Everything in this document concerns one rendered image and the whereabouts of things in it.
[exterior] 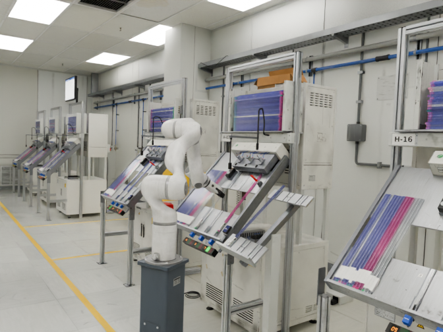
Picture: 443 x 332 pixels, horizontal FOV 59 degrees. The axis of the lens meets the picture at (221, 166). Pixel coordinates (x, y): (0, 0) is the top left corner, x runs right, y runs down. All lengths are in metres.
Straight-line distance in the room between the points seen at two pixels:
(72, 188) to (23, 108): 4.38
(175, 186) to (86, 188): 5.04
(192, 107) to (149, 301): 2.26
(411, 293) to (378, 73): 2.68
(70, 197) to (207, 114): 3.50
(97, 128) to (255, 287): 4.80
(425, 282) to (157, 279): 1.15
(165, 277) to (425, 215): 1.19
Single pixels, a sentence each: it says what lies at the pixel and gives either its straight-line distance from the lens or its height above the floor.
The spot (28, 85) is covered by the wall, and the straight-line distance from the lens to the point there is 10.86.
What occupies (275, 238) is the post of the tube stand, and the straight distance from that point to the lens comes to 2.18.
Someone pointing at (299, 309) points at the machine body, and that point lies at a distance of 2.95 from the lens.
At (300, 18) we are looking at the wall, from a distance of 4.81.
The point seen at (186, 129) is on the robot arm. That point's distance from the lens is 2.13.
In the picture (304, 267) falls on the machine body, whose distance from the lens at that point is 2.88.
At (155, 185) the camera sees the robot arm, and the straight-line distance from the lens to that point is 1.91.
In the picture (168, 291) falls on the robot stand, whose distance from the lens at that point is 1.98.
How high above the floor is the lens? 1.28
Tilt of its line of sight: 3 degrees down
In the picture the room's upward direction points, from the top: 2 degrees clockwise
